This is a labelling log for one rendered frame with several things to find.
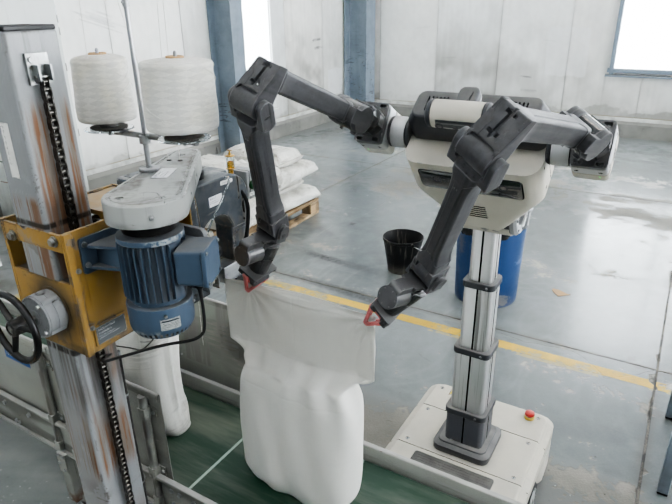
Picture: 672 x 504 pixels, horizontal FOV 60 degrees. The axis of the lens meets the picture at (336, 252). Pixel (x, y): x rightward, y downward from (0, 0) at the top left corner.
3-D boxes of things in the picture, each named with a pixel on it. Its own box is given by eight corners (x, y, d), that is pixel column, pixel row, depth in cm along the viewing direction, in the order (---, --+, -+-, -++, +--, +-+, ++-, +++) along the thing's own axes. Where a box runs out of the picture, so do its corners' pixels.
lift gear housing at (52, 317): (72, 334, 137) (63, 292, 133) (51, 345, 132) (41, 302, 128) (45, 323, 142) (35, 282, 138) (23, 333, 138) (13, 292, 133)
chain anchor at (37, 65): (59, 83, 121) (53, 52, 118) (37, 86, 117) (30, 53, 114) (51, 82, 122) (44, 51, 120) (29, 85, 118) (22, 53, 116)
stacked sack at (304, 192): (323, 199, 539) (323, 183, 533) (281, 220, 486) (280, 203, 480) (286, 192, 559) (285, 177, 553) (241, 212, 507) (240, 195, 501)
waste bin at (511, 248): (531, 287, 394) (543, 196, 368) (510, 320, 354) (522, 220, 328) (463, 272, 417) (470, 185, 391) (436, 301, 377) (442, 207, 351)
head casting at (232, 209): (252, 252, 184) (245, 161, 173) (198, 282, 165) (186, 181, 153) (183, 236, 199) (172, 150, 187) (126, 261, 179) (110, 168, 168)
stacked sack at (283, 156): (306, 162, 521) (306, 145, 515) (278, 173, 487) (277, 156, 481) (248, 153, 553) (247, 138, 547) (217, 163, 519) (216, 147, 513)
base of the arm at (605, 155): (580, 119, 143) (569, 166, 142) (577, 107, 135) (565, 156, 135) (618, 122, 138) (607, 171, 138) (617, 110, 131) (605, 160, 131)
